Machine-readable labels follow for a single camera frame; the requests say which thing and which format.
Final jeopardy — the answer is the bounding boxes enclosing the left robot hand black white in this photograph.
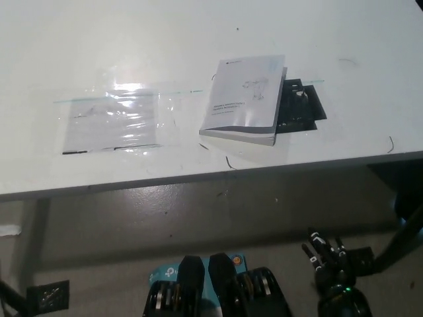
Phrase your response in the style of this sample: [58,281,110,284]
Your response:
[0,279,29,317]

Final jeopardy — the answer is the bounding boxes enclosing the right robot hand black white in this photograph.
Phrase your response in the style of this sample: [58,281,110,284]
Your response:
[301,227,357,292]

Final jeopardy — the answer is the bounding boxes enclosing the white paperback manual book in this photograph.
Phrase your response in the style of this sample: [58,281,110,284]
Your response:
[198,54,288,147]

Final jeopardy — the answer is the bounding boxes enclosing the grey desk leg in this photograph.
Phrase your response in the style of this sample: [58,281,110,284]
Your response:
[20,197,52,281]

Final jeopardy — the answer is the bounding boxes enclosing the white sheet under plastic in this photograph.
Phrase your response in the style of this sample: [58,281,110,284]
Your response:
[61,95,163,155]

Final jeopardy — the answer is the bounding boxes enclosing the clear plastic film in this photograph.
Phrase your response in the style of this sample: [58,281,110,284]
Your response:
[29,67,182,160]

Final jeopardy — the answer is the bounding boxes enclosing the dark desk frame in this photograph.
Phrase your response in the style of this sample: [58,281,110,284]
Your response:
[366,160,423,273]

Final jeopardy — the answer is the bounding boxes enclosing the black flat bracket part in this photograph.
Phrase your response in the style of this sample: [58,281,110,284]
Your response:
[274,78,328,135]

